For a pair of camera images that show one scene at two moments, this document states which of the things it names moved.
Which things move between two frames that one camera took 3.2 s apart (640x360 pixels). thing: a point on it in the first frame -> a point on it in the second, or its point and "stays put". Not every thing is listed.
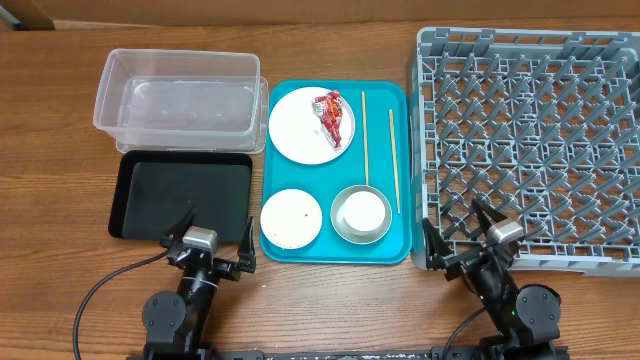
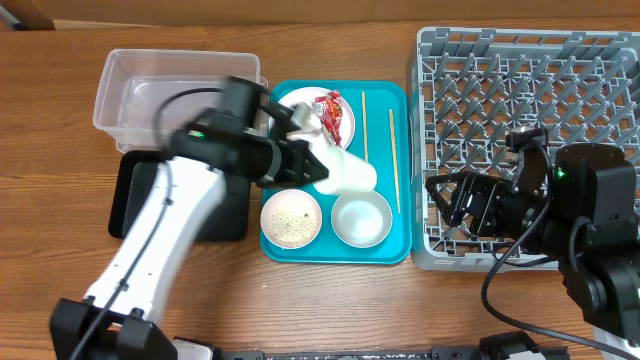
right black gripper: [437, 253] -> [485, 189]
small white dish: [291, 219] stays put
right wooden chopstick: [394, 163] stays put
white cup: [364, 212] -> [346, 172]
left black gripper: [232, 270] -> [299, 172]
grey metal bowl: [351, 234] stays put
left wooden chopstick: [365, 145] stays put
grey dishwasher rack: [540, 126] stays put
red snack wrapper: [329, 109] stays put
